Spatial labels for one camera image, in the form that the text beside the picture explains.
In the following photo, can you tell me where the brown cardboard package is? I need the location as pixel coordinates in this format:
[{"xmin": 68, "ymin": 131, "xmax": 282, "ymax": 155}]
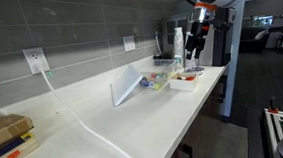
[{"xmin": 0, "ymin": 112, "xmax": 36, "ymax": 153}]

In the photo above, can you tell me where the dark blue toy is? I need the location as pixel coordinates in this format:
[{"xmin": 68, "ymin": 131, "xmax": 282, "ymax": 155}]
[{"xmin": 140, "ymin": 78, "xmax": 155, "ymax": 89}]

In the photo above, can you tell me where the yellow sponge block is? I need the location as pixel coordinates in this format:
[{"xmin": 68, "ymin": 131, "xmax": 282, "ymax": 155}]
[{"xmin": 163, "ymin": 71, "xmax": 177, "ymax": 80}]

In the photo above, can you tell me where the small open wooden box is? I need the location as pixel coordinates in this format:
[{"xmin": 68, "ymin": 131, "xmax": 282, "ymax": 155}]
[{"xmin": 168, "ymin": 70, "xmax": 200, "ymax": 94}]

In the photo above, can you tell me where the white power cable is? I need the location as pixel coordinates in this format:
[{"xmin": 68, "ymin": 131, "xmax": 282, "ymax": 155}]
[{"xmin": 40, "ymin": 62, "xmax": 145, "ymax": 158}]

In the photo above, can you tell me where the aluminium frame stand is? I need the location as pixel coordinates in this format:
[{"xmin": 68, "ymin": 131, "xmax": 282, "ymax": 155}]
[{"xmin": 263, "ymin": 106, "xmax": 283, "ymax": 158}]

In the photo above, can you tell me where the clear plastic tote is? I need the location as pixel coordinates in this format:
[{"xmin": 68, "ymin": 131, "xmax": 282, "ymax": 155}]
[{"xmin": 136, "ymin": 57, "xmax": 180, "ymax": 93}]

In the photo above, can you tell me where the red item in wooden box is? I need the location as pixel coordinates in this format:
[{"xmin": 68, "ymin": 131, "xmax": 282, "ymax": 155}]
[{"xmin": 183, "ymin": 75, "xmax": 197, "ymax": 82}]

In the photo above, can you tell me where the blue patterned paper plate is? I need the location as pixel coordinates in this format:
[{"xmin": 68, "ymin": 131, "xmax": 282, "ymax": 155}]
[{"xmin": 184, "ymin": 65, "xmax": 206, "ymax": 76}]

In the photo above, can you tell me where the white empty wall outlet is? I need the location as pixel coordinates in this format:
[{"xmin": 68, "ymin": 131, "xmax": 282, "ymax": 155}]
[{"xmin": 122, "ymin": 34, "xmax": 137, "ymax": 53}]

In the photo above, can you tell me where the thin white wall cable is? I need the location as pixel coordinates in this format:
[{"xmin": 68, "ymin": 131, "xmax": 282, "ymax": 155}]
[{"xmin": 153, "ymin": 29, "xmax": 164, "ymax": 55}]

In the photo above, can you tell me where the white plastic tote lid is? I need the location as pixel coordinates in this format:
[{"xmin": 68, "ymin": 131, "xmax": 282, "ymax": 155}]
[{"xmin": 108, "ymin": 62, "xmax": 146, "ymax": 108}]

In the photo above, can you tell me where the dark wooden base cabinet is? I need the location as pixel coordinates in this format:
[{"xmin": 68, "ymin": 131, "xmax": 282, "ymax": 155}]
[{"xmin": 157, "ymin": 72, "xmax": 236, "ymax": 158}]

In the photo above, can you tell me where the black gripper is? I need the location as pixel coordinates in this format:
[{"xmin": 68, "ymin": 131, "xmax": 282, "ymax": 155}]
[{"xmin": 183, "ymin": 20, "xmax": 213, "ymax": 61}]

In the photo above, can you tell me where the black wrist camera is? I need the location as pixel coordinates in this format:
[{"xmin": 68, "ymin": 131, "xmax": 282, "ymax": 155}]
[{"xmin": 208, "ymin": 14, "xmax": 234, "ymax": 34}]

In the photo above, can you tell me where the computer monitor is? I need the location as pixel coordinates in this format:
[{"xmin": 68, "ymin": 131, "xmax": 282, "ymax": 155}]
[{"xmin": 251, "ymin": 14, "xmax": 275, "ymax": 28}]

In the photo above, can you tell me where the white wall outlet with plug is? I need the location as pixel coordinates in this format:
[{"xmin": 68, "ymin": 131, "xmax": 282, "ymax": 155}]
[{"xmin": 22, "ymin": 45, "xmax": 51, "ymax": 76}]

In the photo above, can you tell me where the teal toy block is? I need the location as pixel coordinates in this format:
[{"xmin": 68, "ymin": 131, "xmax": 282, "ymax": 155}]
[{"xmin": 155, "ymin": 73, "xmax": 167, "ymax": 81}]

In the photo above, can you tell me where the upside-down printed paper cup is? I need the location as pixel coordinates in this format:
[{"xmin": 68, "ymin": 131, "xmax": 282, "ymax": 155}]
[{"xmin": 173, "ymin": 54, "xmax": 186, "ymax": 73}]

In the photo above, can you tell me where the dark office desk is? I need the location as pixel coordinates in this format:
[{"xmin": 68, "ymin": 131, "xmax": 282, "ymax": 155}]
[{"xmin": 237, "ymin": 23, "xmax": 283, "ymax": 54}]

